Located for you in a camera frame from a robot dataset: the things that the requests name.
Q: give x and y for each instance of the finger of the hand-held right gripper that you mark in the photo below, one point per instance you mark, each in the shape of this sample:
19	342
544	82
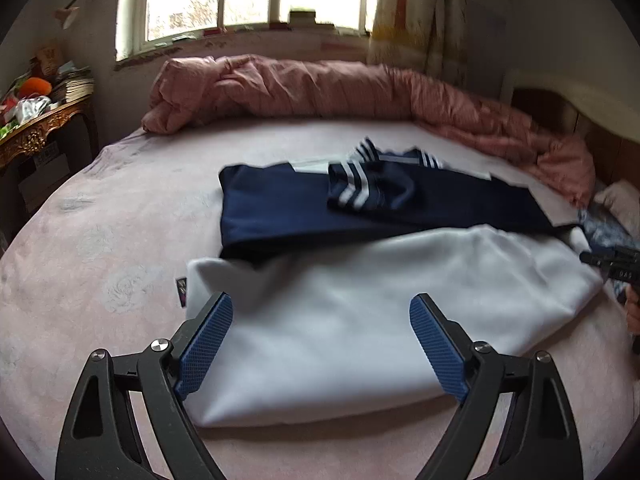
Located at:
595	259

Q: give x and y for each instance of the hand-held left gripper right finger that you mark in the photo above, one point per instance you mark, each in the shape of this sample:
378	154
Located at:
440	345

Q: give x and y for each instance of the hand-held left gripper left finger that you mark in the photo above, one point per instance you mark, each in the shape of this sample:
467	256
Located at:
205	345

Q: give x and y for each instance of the white and navy jacket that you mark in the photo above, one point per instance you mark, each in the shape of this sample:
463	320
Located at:
350	285

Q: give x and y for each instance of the person's right hand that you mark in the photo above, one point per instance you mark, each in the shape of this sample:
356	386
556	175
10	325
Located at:
634	310

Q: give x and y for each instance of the light blue cloth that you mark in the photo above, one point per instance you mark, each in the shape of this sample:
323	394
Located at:
605	232

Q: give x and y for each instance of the pink pillow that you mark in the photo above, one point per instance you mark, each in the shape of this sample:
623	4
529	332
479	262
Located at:
620	200

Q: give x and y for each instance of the pink floral bed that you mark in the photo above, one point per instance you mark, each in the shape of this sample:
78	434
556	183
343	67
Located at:
100	260

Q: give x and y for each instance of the wooden headboard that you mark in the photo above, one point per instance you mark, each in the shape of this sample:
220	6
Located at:
575	110

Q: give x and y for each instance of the cardboard box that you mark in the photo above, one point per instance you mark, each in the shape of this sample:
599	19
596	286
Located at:
42	180

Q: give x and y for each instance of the ornate wooden table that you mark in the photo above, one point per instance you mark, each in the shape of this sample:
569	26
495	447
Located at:
35	135

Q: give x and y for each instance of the pink quilt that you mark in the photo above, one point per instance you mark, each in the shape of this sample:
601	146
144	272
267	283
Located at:
325	90

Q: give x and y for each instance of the stack of books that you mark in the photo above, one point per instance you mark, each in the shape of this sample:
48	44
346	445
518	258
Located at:
75	87

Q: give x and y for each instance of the clear plastic bag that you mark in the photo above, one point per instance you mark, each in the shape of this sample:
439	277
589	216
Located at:
32	109

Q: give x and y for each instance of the patterned curtain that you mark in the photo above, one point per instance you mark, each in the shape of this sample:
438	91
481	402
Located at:
415	10

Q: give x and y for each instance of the orange plush toy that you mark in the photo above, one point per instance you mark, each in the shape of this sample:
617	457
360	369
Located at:
35	87

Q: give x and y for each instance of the books on windowsill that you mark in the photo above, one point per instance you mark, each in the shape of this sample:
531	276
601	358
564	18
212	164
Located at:
302	17

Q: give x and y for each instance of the wall lamp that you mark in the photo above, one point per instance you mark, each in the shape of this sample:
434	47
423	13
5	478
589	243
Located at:
75	7

